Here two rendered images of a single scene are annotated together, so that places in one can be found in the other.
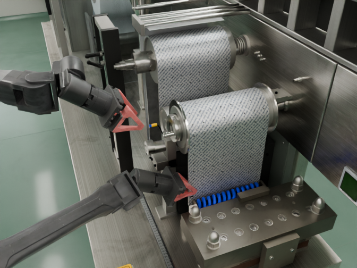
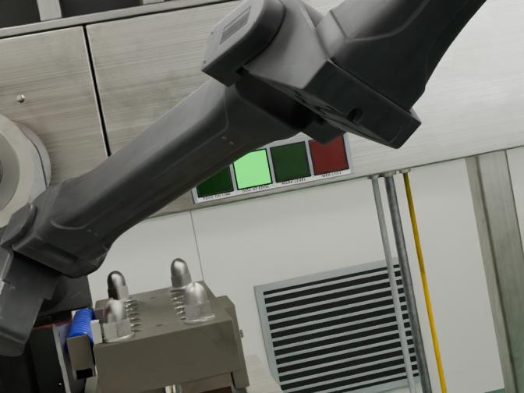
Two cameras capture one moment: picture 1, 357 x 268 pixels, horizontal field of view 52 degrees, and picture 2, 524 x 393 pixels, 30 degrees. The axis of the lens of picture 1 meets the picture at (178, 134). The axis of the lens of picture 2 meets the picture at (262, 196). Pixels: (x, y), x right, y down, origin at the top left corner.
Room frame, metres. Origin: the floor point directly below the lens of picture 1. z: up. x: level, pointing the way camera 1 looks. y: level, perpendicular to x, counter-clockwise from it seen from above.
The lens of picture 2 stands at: (0.25, 1.01, 1.22)
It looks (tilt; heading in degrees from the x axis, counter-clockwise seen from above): 3 degrees down; 282
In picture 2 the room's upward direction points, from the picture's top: 10 degrees counter-clockwise
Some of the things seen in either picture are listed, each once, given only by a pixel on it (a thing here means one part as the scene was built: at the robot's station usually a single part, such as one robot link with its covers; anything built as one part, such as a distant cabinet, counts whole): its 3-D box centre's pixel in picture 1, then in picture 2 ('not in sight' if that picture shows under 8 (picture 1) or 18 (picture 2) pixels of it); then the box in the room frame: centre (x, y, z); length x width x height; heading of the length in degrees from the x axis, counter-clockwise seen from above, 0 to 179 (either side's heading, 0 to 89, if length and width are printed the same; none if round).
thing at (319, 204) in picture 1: (319, 203); (179, 273); (0.70, -0.38, 1.05); 0.04 x 0.04 x 0.04
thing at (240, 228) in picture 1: (257, 221); (161, 330); (0.69, -0.22, 1.00); 0.40 x 0.16 x 0.06; 110
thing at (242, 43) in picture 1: (235, 47); not in sight; (1.14, -0.19, 1.34); 0.07 x 0.07 x 0.07; 20
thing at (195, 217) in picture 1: (195, 212); (115, 319); (0.68, -0.04, 1.05); 0.04 x 0.04 x 0.04
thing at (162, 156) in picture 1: (163, 177); not in sight; (0.82, 0.05, 1.05); 0.06 x 0.05 x 0.31; 110
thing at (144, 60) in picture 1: (143, 61); not in sight; (1.03, 0.10, 1.34); 0.06 x 0.06 x 0.06; 20
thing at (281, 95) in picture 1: (278, 94); not in sight; (0.91, -0.28, 1.28); 0.06 x 0.05 x 0.02; 110
